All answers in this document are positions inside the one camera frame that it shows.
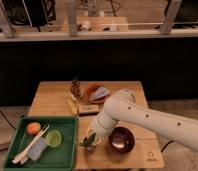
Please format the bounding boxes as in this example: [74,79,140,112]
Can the dark brown bowl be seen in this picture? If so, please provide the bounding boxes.
[108,127,135,153]

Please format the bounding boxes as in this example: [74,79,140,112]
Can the green plastic tray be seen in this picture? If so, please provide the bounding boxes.
[3,117,77,171]

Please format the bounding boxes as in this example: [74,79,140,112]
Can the brown pine cone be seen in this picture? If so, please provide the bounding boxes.
[70,79,82,101]

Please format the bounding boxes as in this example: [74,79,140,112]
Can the small metal cup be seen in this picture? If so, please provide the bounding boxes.
[84,141,98,152]

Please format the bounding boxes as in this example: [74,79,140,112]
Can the small green cup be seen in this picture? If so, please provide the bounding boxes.
[45,130,62,148]

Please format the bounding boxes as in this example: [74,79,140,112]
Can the black floor cable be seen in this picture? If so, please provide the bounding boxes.
[160,140,173,153]

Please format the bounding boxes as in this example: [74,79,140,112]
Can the wooden brush block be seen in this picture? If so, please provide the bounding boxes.
[78,105,99,116]

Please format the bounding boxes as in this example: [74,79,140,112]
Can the orange fruit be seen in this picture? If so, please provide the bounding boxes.
[27,122,41,135]

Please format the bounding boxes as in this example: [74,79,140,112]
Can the blue grey cloth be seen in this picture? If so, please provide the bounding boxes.
[90,87,110,100]

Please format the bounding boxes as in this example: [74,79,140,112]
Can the orange plate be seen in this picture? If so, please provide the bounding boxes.
[83,84,110,104]

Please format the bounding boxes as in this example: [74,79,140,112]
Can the white plastic utensil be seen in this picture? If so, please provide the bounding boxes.
[11,124,50,164]

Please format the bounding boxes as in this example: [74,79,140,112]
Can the blue sponge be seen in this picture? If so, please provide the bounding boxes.
[27,138,47,161]

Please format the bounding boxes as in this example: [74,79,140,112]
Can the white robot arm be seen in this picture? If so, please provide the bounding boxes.
[88,89,198,152]

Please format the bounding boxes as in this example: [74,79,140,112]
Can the yellow banana piece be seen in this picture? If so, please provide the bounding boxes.
[67,98,78,115]

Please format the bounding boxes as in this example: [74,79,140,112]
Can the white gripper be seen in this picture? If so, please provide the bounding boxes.
[84,111,118,149]

